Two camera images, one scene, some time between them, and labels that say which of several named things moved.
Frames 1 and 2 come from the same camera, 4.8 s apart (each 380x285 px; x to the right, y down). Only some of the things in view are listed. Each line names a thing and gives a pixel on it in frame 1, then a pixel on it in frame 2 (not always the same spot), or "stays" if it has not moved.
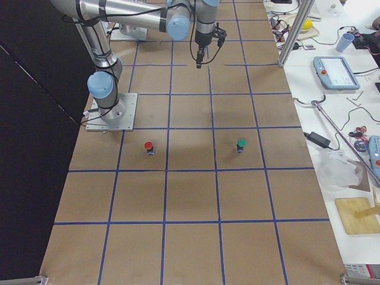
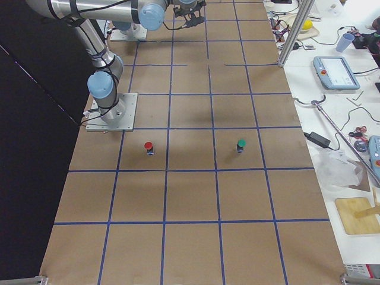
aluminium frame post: [301, 19] stays
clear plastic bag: [336, 169] stays
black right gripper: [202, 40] -> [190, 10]
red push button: [148, 145] stays
